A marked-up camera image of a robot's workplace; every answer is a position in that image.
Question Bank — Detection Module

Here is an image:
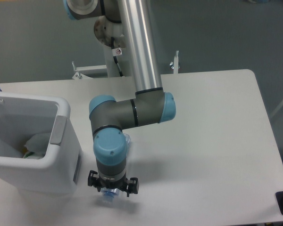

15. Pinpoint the black cable on pedestal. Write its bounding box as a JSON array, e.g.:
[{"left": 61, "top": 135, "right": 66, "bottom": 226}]
[{"left": 110, "top": 36, "right": 125, "bottom": 77}]

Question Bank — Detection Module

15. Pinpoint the white paper wrapper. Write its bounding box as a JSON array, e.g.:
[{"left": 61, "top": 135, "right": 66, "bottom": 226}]
[{"left": 24, "top": 132, "right": 51, "bottom": 153}]

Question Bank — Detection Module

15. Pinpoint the clear crushed plastic bottle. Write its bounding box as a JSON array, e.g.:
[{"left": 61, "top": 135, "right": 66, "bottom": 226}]
[{"left": 100, "top": 133, "right": 131, "bottom": 205}]

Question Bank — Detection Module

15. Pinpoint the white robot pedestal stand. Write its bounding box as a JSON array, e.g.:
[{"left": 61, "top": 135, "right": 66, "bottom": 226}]
[{"left": 71, "top": 16, "right": 181, "bottom": 80}]

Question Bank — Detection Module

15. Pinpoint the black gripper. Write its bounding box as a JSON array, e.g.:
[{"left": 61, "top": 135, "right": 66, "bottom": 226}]
[{"left": 88, "top": 170, "right": 139, "bottom": 197}]

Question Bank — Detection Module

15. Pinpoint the white plastic trash can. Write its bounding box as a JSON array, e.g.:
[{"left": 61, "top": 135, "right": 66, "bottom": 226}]
[{"left": 0, "top": 91, "right": 82, "bottom": 194}]

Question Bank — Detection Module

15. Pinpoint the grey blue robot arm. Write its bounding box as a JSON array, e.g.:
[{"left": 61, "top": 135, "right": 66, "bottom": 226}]
[{"left": 64, "top": 0, "right": 176, "bottom": 196}]

